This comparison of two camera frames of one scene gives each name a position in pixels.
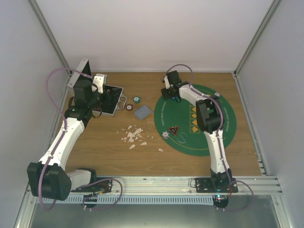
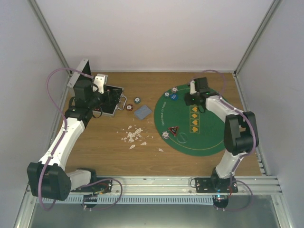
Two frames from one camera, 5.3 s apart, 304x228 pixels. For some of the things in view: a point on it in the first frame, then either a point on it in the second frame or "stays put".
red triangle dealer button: x=174 y=130 stays put
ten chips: x=165 y=134 stays put
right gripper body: x=169 y=95 -> x=189 y=102
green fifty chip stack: x=137 y=99 stays put
